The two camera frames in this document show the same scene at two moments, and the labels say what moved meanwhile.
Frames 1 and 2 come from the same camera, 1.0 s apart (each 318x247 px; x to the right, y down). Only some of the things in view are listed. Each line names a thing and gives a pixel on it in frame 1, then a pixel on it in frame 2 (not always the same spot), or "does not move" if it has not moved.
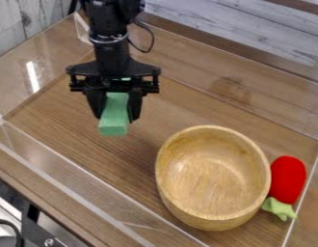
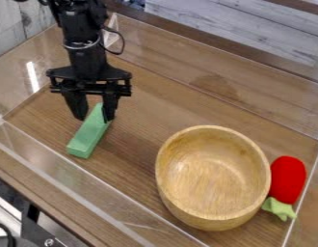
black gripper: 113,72 -> 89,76
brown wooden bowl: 212,178 does not move
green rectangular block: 115,122 -> 83,143
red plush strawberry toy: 287,186 does not move
